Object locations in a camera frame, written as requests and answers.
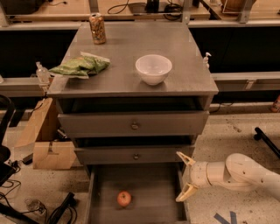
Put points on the green chip bag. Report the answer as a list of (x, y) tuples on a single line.
[(82, 67)]

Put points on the black power strip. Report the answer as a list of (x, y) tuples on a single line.
[(58, 212)]

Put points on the grey top drawer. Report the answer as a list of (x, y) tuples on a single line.
[(138, 124)]

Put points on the small white pump bottle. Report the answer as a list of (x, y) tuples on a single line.
[(206, 59)]

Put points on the patterned drink can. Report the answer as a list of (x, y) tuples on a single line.
[(97, 28)]

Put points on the grey middle drawer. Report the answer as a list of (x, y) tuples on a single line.
[(132, 154)]

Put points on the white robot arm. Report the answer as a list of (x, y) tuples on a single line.
[(237, 173)]

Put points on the black stand leg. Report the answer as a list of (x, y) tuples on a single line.
[(259, 135)]

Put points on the grey bottom drawer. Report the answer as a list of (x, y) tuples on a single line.
[(153, 189)]

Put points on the red apple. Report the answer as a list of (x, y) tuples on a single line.
[(123, 198)]

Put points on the wicker basket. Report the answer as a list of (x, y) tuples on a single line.
[(236, 6)]

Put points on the white ceramic bowl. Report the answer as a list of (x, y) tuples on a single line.
[(153, 69)]

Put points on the grey drawer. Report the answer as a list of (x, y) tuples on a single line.
[(153, 189), (132, 154), (138, 124)]

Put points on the orange bottle on floor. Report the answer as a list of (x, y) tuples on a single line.
[(275, 107)]

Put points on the clear sanitizer pump bottle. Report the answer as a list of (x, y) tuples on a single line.
[(43, 76)]

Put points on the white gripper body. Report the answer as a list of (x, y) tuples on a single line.
[(199, 173)]

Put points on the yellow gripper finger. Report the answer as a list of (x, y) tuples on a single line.
[(187, 160), (187, 191)]

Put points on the grey drawer cabinet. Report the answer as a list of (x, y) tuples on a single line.
[(189, 86)]

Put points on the brown cardboard box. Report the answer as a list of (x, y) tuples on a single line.
[(41, 132)]

